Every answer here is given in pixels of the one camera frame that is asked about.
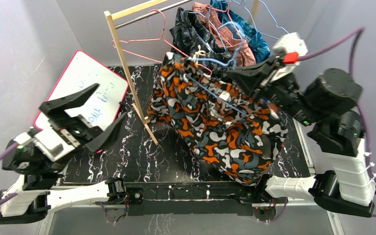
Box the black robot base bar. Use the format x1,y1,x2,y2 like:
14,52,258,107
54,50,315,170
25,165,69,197
125,181,281,218

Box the pink shorts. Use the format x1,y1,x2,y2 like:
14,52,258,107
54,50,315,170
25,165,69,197
192,2,256,67

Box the orange camouflage shorts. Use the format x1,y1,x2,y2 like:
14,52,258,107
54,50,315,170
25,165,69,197
147,52,288,186

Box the teal patterned shorts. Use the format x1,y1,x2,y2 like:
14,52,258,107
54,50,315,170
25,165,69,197
209,0,271,64

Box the pink hanger holding shorts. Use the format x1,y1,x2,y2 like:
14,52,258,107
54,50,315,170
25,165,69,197
210,0,255,41

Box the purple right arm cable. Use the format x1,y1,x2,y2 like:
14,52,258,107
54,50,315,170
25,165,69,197
296,26,376,218

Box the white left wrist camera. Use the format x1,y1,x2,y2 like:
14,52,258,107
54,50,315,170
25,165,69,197
14,128,81,162

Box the empty blue wire hanger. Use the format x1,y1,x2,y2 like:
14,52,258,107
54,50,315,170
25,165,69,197
233,0,293,41

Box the dark leaf-pattern shorts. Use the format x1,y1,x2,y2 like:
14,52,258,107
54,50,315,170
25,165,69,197
169,7,232,63

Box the metal rack rod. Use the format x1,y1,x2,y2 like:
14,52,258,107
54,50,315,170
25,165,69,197
111,0,191,29

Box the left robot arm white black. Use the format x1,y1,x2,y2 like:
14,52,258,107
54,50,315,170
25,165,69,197
0,83,128,225

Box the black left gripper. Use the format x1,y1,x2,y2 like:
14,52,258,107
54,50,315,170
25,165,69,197
43,83,128,172

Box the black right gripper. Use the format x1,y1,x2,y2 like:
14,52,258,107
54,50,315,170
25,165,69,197
228,55,322,127

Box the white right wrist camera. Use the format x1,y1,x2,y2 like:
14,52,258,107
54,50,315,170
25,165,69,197
270,32,308,82

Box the pink wire hanger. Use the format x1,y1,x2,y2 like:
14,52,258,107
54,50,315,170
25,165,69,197
119,9,212,75

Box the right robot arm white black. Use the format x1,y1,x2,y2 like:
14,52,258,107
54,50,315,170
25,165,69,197
226,52,376,218

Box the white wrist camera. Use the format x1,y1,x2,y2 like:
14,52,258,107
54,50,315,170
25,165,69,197
14,128,81,162
270,32,308,82

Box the wooden clothes rack frame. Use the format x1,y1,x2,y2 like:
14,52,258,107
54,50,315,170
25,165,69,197
103,0,262,146

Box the pink-framed whiteboard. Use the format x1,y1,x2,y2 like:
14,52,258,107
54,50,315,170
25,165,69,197
47,50,129,130

